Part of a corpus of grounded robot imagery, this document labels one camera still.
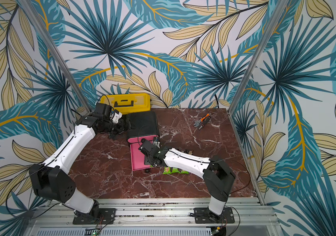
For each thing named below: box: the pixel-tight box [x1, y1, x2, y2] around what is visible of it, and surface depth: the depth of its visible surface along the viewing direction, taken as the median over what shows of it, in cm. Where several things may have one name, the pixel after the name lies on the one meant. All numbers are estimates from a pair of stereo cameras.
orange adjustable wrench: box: [193, 112, 212, 128], surface depth 115 cm
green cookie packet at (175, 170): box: [169, 167, 181, 175], surface depth 89 cm
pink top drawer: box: [127, 135, 159, 144], surface depth 86 cm
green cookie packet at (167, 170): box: [162, 166, 172, 175], surface depth 90 cm
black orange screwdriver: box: [198, 116, 211, 130], surface depth 115 cm
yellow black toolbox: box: [99, 93, 151, 115], surface depth 103 cm
